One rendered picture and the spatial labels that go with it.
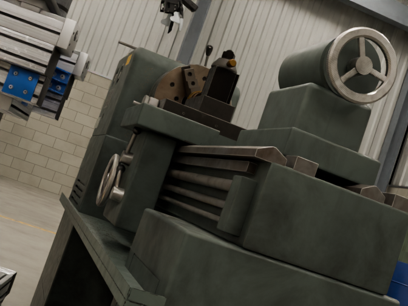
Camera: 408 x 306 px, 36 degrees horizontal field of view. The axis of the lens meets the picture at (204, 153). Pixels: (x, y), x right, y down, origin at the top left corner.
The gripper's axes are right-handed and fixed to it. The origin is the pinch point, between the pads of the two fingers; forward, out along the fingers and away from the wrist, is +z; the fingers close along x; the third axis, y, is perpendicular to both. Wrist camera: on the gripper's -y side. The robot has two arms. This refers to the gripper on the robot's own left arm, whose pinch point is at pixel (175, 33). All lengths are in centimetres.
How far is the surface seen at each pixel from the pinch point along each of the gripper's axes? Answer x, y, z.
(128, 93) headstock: 24.2, 26.3, 29.8
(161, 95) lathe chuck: 41, 18, 29
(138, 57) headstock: 23.4, 23.5, 15.3
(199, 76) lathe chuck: 42.6, 4.2, 20.4
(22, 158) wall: -942, -78, 153
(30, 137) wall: -943, -90, 114
